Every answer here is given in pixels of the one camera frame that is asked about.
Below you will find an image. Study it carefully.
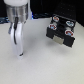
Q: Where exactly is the silver and white gripper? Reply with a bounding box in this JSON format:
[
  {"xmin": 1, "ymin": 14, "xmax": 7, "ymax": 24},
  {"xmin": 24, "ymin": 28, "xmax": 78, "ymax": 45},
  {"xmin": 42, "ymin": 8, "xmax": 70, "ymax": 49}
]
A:
[{"xmin": 7, "ymin": 4, "xmax": 28, "ymax": 23}]

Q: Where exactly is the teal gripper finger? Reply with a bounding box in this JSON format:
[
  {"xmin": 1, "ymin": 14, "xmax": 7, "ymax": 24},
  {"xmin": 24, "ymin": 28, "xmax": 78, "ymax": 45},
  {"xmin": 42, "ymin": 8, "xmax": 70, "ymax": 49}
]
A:
[{"xmin": 7, "ymin": 22, "xmax": 18, "ymax": 56}]

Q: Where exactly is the kcup in drawer back left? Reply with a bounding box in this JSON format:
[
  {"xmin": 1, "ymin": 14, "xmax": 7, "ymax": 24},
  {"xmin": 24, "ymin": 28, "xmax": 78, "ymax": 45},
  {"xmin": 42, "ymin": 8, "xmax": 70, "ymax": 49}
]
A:
[{"xmin": 53, "ymin": 16, "xmax": 59, "ymax": 22}]

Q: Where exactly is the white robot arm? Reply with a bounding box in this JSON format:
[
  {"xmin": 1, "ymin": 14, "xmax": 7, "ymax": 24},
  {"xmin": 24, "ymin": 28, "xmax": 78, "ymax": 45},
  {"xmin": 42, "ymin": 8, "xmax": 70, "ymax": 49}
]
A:
[{"xmin": 4, "ymin": 0, "xmax": 28, "ymax": 57}]

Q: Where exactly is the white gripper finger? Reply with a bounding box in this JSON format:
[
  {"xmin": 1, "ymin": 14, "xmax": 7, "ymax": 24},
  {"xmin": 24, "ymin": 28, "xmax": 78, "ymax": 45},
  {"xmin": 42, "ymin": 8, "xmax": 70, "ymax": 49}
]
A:
[{"xmin": 16, "ymin": 23, "xmax": 24, "ymax": 56}]

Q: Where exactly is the black kcup holder drawer box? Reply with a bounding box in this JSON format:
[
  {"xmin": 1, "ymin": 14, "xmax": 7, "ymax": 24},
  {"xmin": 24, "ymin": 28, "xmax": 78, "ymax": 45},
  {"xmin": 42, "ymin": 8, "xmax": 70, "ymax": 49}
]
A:
[{"xmin": 46, "ymin": 14, "xmax": 75, "ymax": 47}]

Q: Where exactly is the kcup in drawer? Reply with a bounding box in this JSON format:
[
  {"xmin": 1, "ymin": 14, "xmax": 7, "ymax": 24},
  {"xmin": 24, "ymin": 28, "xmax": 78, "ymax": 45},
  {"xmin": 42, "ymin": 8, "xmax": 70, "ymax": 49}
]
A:
[
  {"xmin": 53, "ymin": 16, "xmax": 59, "ymax": 22},
  {"xmin": 65, "ymin": 30, "xmax": 73, "ymax": 36},
  {"xmin": 49, "ymin": 24, "xmax": 57, "ymax": 30},
  {"xmin": 66, "ymin": 21, "xmax": 74, "ymax": 27}
]

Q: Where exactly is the kcup in drawer front right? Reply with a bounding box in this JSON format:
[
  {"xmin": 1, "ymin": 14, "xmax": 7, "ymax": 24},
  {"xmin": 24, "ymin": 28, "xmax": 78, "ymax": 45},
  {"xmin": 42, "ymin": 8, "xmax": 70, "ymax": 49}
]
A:
[{"xmin": 65, "ymin": 30, "xmax": 73, "ymax": 36}]

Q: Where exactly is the kcup in drawer front left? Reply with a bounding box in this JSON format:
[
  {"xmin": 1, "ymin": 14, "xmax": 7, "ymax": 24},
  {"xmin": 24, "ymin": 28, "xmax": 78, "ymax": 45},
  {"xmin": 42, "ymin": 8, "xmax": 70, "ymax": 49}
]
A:
[{"xmin": 49, "ymin": 24, "xmax": 57, "ymax": 30}]

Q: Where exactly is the kcup in drawer back right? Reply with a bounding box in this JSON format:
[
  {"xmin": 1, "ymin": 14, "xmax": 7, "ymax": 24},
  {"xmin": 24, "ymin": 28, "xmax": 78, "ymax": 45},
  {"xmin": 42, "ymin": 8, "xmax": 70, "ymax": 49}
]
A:
[{"xmin": 66, "ymin": 21, "xmax": 74, "ymax": 27}]

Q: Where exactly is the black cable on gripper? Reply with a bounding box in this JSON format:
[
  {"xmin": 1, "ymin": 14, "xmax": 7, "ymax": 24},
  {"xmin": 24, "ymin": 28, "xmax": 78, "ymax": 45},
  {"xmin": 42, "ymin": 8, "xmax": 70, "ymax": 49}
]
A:
[{"xmin": 11, "ymin": 13, "xmax": 21, "ymax": 45}]

